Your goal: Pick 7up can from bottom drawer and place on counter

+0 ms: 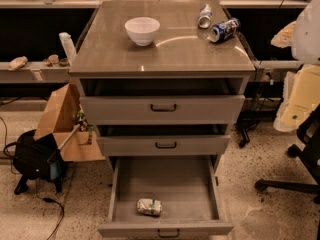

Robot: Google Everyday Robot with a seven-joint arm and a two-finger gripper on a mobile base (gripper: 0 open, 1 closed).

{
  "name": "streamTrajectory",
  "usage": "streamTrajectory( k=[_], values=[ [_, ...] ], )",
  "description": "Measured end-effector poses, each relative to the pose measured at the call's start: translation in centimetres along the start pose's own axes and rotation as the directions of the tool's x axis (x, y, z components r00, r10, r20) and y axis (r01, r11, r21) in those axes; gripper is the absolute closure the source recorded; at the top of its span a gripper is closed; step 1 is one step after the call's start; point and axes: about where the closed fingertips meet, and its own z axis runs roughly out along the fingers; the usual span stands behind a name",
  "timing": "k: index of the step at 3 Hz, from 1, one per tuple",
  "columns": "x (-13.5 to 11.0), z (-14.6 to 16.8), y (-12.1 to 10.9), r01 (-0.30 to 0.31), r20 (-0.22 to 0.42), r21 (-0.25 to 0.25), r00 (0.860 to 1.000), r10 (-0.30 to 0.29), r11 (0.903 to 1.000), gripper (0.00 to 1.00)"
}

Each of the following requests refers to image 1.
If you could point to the top grey drawer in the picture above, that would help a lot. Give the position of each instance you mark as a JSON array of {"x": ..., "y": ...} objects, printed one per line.
[{"x": 162, "y": 110}]

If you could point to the black bag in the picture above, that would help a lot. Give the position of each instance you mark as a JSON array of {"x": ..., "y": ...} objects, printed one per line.
[{"x": 38, "y": 159}]

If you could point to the bottom grey drawer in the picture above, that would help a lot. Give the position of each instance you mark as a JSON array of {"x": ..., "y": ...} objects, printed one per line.
[{"x": 187, "y": 188}]

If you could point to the grey drawer cabinet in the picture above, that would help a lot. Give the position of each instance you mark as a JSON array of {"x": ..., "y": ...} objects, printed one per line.
[{"x": 181, "y": 61}]

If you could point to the middle grey drawer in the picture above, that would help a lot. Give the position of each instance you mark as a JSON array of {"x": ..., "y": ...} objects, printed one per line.
[{"x": 163, "y": 145}]

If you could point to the white ceramic bowl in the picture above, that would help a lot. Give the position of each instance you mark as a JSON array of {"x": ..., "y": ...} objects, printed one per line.
[{"x": 142, "y": 30}]

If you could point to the brown cardboard box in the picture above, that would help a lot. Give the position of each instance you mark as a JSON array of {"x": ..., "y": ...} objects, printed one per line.
[{"x": 59, "y": 118}]

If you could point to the blue pepsi can lying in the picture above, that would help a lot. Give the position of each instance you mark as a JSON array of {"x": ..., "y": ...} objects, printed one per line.
[{"x": 224, "y": 30}]

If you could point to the silver blue upright can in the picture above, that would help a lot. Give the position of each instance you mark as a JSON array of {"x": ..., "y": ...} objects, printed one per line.
[{"x": 205, "y": 16}]

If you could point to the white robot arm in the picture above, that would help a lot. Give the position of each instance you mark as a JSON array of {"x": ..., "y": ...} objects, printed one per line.
[{"x": 302, "y": 35}]

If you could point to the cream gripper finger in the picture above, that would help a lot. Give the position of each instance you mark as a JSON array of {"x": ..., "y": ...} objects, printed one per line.
[{"x": 301, "y": 96}]

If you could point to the crushed 7up can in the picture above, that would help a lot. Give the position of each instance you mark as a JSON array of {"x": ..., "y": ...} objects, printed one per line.
[{"x": 149, "y": 206}]

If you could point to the beige object on shelf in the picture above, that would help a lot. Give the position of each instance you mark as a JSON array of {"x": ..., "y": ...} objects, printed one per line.
[{"x": 18, "y": 63}]

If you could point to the grey side shelf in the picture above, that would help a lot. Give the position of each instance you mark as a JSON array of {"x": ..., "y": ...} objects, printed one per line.
[{"x": 33, "y": 72}]

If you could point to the grey drawer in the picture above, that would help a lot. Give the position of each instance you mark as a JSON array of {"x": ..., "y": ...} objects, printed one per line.
[
  {"x": 187, "y": 188},
  {"x": 163, "y": 145},
  {"x": 162, "y": 110}
]

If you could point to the white plastic bottle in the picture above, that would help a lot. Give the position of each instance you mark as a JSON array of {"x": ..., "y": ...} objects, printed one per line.
[{"x": 68, "y": 46}]

